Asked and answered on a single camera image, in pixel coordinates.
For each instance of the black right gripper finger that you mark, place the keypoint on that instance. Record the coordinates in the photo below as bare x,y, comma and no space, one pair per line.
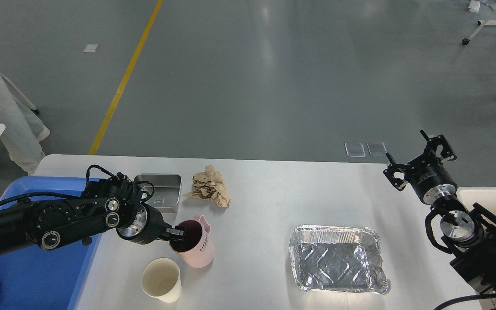
436,152
399,175

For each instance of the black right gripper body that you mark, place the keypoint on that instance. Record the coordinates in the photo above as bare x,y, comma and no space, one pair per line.
431,183

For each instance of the aluminium foil tray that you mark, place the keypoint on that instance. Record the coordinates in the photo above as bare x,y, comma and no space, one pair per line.
339,259

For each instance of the pink mug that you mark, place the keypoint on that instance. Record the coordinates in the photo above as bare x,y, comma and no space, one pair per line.
197,249

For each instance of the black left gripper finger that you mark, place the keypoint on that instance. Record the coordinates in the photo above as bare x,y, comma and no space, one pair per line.
174,233

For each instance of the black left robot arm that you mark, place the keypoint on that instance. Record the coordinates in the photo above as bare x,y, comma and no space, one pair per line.
109,201

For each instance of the blue plastic tray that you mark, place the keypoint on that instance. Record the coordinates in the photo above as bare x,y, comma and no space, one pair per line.
32,278

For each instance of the crumpled brown paper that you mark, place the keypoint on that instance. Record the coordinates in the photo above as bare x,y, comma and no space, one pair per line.
209,185

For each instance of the cream paper cup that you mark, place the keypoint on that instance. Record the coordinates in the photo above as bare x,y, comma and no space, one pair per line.
161,279

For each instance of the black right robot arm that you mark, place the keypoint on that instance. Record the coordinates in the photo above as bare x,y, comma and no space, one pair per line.
469,235

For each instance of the person in grey trousers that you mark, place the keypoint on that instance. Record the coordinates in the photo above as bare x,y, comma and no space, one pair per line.
24,131

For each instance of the stainless steel square tray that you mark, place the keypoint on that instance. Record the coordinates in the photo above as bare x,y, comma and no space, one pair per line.
162,191

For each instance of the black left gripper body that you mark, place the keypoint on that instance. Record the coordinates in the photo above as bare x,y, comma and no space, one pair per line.
147,226

